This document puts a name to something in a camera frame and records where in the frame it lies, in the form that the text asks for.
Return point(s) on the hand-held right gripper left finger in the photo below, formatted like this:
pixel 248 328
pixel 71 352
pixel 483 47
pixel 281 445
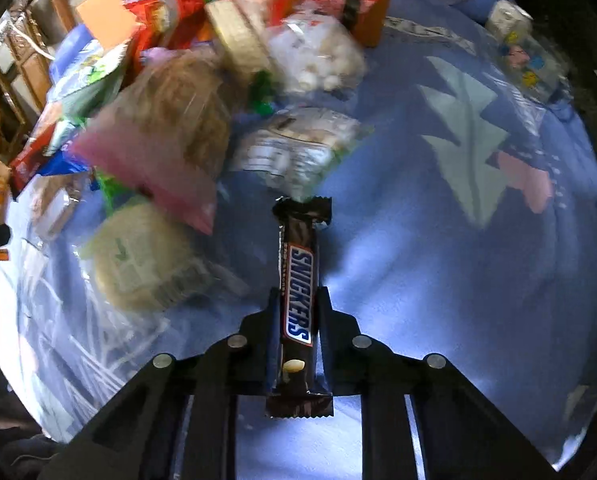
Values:
pixel 271 322

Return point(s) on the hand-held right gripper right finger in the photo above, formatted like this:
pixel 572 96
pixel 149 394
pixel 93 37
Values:
pixel 326 322

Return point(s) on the brown chocolate bar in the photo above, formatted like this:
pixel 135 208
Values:
pixel 298 270

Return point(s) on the small clear wrapped snack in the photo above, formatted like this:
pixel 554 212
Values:
pixel 56 207

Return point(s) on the dark red snack packet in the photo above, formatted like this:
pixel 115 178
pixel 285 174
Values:
pixel 28 160

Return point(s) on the blue printed blanket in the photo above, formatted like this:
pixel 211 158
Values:
pixel 403 260

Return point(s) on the blue snack packet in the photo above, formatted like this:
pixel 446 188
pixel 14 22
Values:
pixel 61 164

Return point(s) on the round pale biscuit packet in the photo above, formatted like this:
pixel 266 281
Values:
pixel 138 260

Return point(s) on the carved wooden furniture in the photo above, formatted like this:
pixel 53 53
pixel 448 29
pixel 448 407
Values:
pixel 26 67

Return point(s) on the clear packet with white label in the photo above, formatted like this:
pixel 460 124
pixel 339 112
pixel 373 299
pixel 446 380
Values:
pixel 288 150

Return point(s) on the green and white snack packet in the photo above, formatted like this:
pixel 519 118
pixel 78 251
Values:
pixel 91 77

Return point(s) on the pink-edged clear biscuit bag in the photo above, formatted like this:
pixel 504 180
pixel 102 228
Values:
pixel 173 120

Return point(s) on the green wrapped candy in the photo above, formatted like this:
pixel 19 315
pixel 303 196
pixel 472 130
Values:
pixel 261 92

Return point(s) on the clear bag of white puffs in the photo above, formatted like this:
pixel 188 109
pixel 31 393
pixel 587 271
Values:
pixel 313 55

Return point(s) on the beige wafer packet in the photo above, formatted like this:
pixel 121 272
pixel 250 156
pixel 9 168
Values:
pixel 236 35

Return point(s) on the red striped snack packet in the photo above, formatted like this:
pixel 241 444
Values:
pixel 188 0

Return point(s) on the glass dish with coloured stickers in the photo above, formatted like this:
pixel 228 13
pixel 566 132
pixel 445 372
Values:
pixel 533 67

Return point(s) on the white drink can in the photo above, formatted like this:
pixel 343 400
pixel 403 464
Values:
pixel 507 19

